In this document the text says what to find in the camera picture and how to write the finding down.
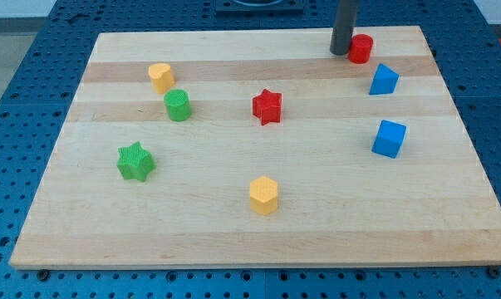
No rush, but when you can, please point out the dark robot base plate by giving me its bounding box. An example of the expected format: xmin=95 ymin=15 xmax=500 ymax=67
xmin=214 ymin=0 xmax=305 ymax=14

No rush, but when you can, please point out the red star block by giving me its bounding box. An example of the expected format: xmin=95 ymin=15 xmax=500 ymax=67
xmin=253 ymin=89 xmax=282 ymax=125

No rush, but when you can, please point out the green cylinder block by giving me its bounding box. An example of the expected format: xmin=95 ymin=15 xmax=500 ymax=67
xmin=164 ymin=89 xmax=192 ymax=121

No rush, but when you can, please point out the yellow heart block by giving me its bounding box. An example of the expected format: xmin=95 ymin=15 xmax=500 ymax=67
xmin=148 ymin=63 xmax=175 ymax=94

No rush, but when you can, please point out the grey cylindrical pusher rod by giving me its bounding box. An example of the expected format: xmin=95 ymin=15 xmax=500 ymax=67
xmin=330 ymin=0 xmax=360 ymax=56

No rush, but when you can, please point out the green star block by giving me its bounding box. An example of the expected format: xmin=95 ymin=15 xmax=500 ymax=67
xmin=116 ymin=141 xmax=156 ymax=182

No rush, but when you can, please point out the red cylinder block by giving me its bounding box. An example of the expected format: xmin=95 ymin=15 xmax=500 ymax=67
xmin=347 ymin=34 xmax=373 ymax=64

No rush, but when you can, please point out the blue cube block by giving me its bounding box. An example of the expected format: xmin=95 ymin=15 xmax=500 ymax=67
xmin=371 ymin=120 xmax=406 ymax=159

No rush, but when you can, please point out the yellow hexagon block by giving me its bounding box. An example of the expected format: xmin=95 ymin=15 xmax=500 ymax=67
xmin=249 ymin=176 xmax=278 ymax=215

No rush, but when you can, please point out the wooden board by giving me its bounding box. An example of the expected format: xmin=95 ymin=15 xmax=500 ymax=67
xmin=10 ymin=26 xmax=501 ymax=270

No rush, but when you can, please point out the blue triangle block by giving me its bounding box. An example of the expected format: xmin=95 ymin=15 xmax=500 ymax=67
xmin=369 ymin=63 xmax=400 ymax=96

